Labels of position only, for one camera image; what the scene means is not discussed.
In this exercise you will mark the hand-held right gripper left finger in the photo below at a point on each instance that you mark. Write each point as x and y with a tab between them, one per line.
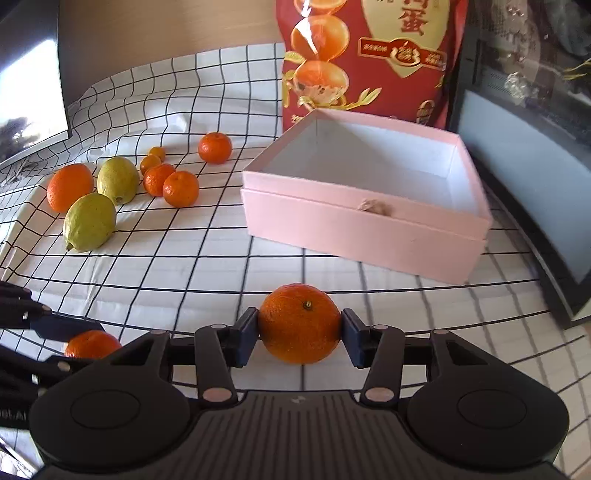
247	337

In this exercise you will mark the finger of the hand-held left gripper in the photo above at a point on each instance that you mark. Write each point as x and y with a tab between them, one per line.
60	325
46	369

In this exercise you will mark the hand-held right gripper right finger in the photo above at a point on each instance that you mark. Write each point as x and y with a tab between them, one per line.
349	337

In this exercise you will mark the smooth orange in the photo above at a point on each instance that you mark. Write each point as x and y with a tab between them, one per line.
90	346

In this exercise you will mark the mandarin with stem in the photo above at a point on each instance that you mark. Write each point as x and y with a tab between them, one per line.
300	324

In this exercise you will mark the pink cardboard box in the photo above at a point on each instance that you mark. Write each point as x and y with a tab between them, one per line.
351	240

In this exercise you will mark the green lemon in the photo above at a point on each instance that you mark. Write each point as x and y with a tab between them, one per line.
90	222
118	180

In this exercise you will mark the small mandarin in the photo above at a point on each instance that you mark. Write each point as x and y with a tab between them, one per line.
157	153
149	164

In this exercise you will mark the white checked tablecloth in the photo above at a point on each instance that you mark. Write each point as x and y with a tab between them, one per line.
184	258

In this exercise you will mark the large orange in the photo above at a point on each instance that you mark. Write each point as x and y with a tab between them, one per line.
69	187

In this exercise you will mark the black monitor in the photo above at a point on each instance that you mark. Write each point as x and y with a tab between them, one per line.
27	92

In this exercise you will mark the black glass-front appliance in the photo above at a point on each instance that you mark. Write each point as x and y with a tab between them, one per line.
508	138

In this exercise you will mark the red snack bag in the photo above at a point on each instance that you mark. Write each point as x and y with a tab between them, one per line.
369	83

